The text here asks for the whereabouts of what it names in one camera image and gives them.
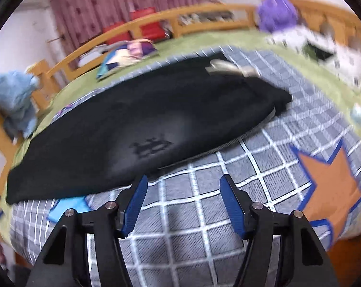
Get grey checked bed sheet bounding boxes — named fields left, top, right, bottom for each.
left=10, top=45, right=361, bottom=287

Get wooden bed frame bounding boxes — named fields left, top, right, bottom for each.
left=0, top=0, right=361, bottom=216

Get red chair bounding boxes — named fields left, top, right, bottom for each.
left=130, top=7, right=169, bottom=42
left=103, top=21, right=132, bottom=45

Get black pants with white stripe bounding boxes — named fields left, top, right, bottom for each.
left=6, top=56, right=292, bottom=204

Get colourful patchwork pillow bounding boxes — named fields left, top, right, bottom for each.
left=96, top=38, right=158, bottom=81

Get purple plush toy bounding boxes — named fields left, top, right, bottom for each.
left=257, top=0, right=299, bottom=33

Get white black patterned cloth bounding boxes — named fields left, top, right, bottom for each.
left=266, top=26, right=361, bottom=91

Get green blanket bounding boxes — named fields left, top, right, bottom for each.
left=0, top=29, right=361, bottom=246

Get light blue towel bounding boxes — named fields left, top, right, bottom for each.
left=0, top=71, right=40, bottom=139

